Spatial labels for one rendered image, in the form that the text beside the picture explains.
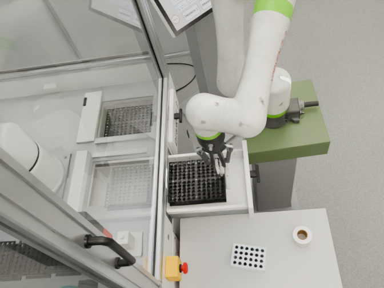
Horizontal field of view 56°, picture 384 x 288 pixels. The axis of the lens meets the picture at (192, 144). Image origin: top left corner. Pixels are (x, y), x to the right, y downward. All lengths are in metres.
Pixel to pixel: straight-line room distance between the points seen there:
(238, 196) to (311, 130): 0.41
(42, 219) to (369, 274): 1.93
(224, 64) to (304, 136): 0.45
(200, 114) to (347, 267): 1.49
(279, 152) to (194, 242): 0.51
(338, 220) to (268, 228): 0.92
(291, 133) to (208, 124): 0.60
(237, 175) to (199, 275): 0.41
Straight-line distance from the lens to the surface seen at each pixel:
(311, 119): 1.61
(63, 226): 0.66
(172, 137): 1.52
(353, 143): 2.60
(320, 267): 1.46
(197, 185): 1.42
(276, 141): 1.54
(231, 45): 1.33
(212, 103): 1.03
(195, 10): 1.92
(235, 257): 1.45
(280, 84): 1.40
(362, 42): 3.21
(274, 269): 1.44
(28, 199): 0.57
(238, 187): 1.47
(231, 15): 1.26
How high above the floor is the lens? 2.17
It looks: 57 degrees down
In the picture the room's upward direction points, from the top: 18 degrees counter-clockwise
